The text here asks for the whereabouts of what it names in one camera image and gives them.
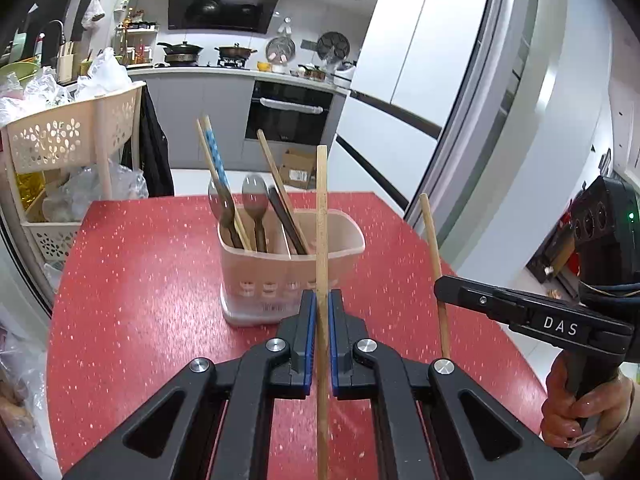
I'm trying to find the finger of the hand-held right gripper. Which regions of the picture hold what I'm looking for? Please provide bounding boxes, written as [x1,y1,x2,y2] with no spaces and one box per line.
[433,275,531,332]

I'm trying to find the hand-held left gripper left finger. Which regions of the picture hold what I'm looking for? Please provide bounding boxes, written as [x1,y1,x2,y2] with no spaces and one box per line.
[62,289,318,480]

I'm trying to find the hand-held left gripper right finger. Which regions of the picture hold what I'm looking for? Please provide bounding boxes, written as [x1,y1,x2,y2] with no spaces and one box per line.
[327,287,583,480]

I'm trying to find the wooden chopstick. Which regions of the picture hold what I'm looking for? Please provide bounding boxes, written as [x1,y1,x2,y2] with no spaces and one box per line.
[256,129,308,253]
[195,119,253,251]
[419,193,452,362]
[316,145,331,480]

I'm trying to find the translucent plastic utensil holder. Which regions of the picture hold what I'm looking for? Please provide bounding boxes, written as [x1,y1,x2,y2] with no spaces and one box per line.
[217,208,366,327]

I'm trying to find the brown-handled metal spoon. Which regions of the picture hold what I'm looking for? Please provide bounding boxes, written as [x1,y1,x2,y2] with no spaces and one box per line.
[207,178,246,251]
[241,174,271,253]

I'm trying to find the person's right hand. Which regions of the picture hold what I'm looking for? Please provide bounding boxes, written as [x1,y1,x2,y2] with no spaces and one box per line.
[540,355,636,448]

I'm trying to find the dark chopstick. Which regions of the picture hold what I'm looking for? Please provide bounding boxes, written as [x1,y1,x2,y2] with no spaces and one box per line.
[267,186,308,256]

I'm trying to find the cardboard box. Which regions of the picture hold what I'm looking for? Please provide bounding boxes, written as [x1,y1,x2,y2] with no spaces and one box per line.
[279,147,317,190]

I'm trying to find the white refrigerator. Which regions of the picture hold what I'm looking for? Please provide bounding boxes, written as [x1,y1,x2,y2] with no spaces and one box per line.
[402,0,616,281]
[334,0,501,211]

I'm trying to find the black built-in oven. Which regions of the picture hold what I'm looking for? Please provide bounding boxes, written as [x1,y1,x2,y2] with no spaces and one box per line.
[245,80,335,147]

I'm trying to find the black hanging garment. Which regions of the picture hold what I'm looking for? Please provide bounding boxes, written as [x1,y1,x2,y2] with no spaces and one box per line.
[121,87,175,198]

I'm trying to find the white rice cooker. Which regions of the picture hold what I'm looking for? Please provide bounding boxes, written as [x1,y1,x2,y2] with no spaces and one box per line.
[332,60,357,88]

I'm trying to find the grey kitchen counter cabinet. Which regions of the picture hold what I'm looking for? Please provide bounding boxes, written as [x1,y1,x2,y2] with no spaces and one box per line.
[127,67,351,171]

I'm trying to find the plastic bags in cart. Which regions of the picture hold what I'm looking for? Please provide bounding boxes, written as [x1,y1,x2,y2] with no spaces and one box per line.
[42,160,148,221]

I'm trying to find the hanging dark round pan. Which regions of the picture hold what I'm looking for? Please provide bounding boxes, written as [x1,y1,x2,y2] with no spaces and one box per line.
[317,31,353,61]

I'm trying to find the hanging metal strainer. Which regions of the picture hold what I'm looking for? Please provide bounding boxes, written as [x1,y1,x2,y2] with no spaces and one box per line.
[265,36,297,65]

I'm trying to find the crumpled clear plastic bag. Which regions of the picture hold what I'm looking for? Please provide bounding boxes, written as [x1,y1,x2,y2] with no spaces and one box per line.
[0,330,51,461]

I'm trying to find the brown wok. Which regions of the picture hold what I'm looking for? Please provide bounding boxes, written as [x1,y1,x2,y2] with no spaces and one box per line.
[215,43,258,67]

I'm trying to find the black wok with lid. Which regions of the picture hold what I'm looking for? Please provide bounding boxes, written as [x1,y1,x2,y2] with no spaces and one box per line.
[157,41,205,66]

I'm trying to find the beige plastic storage cart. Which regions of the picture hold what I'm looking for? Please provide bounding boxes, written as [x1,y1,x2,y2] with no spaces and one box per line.
[2,82,146,261]

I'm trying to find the clear plastic bags pile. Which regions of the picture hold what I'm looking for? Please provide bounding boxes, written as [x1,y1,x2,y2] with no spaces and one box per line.
[0,47,133,121]

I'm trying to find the black range hood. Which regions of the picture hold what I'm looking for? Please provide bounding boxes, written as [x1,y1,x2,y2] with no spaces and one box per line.
[167,0,287,36]

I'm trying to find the white spice rack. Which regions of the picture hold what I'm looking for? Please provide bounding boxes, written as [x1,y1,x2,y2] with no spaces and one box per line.
[114,7,158,67]

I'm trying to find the beige knife block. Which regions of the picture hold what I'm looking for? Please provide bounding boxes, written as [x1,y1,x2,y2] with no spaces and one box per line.
[57,42,77,85]

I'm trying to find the small hanging plastic bag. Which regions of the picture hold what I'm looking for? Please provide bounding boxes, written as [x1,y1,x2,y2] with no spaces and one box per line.
[82,0,106,28]

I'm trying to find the green bowl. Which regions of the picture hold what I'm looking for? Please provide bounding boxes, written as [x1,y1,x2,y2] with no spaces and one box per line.
[0,60,41,81]

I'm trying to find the metal kitchen faucet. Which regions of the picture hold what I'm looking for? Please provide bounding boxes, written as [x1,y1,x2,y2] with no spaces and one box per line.
[37,20,66,68]

